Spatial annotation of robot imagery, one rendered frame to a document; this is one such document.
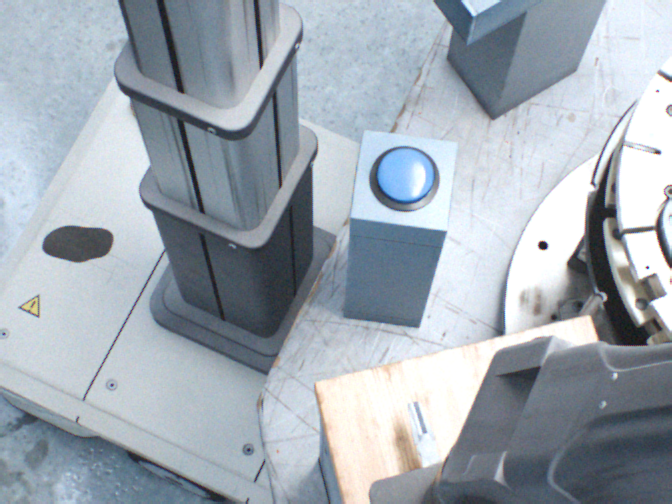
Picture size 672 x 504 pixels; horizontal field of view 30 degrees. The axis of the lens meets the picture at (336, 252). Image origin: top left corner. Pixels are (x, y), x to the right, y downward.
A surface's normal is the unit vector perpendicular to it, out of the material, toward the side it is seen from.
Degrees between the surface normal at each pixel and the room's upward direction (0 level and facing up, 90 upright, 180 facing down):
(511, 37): 90
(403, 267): 90
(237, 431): 0
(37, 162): 0
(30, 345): 0
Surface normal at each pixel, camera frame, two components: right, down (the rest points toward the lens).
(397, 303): -0.14, 0.94
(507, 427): -0.37, -0.56
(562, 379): -0.79, -0.54
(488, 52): -0.84, 0.50
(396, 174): -0.01, -0.33
